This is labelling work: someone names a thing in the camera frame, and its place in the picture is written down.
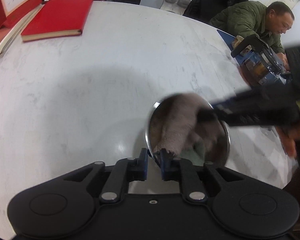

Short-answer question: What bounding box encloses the glass teapot with black lid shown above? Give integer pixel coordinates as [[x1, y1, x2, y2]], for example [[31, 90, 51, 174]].
[[231, 34, 293, 85]]

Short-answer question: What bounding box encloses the steel bowl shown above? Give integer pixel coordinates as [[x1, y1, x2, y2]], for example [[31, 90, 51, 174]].
[[145, 92, 230, 168]]

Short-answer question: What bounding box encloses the printed mug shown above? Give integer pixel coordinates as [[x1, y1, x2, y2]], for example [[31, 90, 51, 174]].
[[234, 36, 253, 55]]

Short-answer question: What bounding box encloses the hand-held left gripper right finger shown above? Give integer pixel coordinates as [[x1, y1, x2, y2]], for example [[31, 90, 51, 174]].
[[160, 149, 244, 203]]

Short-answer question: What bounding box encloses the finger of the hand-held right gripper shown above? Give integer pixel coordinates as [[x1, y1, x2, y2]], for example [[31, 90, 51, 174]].
[[211, 85, 265, 111], [197, 109, 240, 127]]

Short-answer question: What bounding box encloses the salmon cover book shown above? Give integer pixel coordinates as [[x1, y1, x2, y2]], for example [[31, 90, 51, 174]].
[[0, 4, 44, 60]]

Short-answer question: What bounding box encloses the red notebook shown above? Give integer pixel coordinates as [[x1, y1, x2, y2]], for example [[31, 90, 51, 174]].
[[20, 0, 94, 42]]

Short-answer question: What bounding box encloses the pink and green fluffy cloth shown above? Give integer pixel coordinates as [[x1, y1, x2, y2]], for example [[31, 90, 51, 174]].
[[152, 94, 215, 162]]

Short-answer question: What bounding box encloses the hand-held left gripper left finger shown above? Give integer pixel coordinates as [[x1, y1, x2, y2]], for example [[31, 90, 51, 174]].
[[63, 148, 148, 204]]

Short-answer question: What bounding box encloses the person's right hand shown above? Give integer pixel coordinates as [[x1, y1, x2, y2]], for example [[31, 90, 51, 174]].
[[275, 122, 300, 157]]

